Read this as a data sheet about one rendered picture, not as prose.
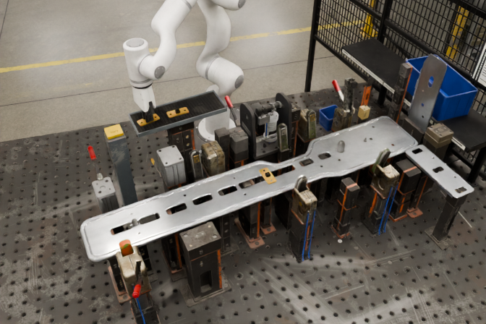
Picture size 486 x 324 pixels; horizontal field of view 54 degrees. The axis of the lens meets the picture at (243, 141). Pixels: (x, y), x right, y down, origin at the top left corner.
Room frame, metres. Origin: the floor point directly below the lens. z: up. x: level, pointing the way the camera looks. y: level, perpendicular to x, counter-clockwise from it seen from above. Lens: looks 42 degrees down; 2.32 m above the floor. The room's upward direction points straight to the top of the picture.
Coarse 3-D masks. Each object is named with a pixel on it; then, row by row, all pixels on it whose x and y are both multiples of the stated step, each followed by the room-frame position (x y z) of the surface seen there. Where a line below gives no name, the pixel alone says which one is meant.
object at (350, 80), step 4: (348, 80) 1.62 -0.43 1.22; (352, 80) 1.64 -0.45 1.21; (344, 84) 1.64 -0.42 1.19; (348, 84) 1.62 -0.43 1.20; (352, 84) 1.60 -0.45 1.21; (356, 84) 1.61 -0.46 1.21; (344, 88) 1.63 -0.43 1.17; (348, 88) 1.62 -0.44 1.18; (352, 88) 1.63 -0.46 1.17; (344, 92) 1.63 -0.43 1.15; (348, 92) 1.62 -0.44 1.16; (352, 92) 1.63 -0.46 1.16; (344, 96) 1.62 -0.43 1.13; (348, 96) 1.61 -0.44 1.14; (352, 96) 1.62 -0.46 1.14; (344, 100) 1.62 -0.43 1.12; (348, 100) 1.62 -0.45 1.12; (352, 100) 1.62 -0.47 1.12; (344, 104) 1.62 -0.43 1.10; (348, 104) 1.62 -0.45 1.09; (352, 104) 1.62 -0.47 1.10; (344, 108) 1.61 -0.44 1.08; (352, 108) 1.62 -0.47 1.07
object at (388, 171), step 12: (384, 168) 1.29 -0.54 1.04; (372, 180) 1.30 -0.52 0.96; (384, 180) 1.25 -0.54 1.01; (396, 180) 1.25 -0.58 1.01; (372, 192) 1.29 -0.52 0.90; (384, 192) 1.24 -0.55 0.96; (372, 204) 1.28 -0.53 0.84; (384, 204) 1.25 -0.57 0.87; (372, 216) 1.26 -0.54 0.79; (384, 216) 1.26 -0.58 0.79; (372, 228) 1.24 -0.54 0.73; (384, 228) 1.25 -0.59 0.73
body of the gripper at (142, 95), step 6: (150, 84) 1.42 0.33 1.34; (132, 90) 1.45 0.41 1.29; (138, 90) 1.40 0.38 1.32; (144, 90) 1.39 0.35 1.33; (150, 90) 1.40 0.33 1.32; (138, 96) 1.41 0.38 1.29; (144, 96) 1.38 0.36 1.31; (150, 96) 1.40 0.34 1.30; (138, 102) 1.42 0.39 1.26; (144, 102) 1.38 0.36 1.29; (144, 108) 1.38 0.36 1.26
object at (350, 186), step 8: (344, 184) 1.25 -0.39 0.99; (352, 184) 1.25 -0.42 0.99; (344, 192) 1.24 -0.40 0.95; (352, 192) 1.22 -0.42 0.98; (344, 200) 1.23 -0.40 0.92; (352, 200) 1.22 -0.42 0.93; (344, 208) 1.22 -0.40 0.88; (352, 208) 1.24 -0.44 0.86; (336, 216) 1.26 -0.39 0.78; (344, 216) 1.22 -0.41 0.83; (336, 224) 1.25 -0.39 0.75; (344, 224) 1.23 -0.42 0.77; (336, 232) 1.24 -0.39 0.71; (344, 232) 1.23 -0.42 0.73
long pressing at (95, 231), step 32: (352, 128) 1.57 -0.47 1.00; (384, 128) 1.58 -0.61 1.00; (288, 160) 1.37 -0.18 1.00; (320, 160) 1.38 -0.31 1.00; (352, 160) 1.38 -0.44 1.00; (192, 192) 1.20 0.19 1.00; (256, 192) 1.20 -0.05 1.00; (96, 224) 1.05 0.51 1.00; (160, 224) 1.05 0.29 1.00; (192, 224) 1.05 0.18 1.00; (96, 256) 0.92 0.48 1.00
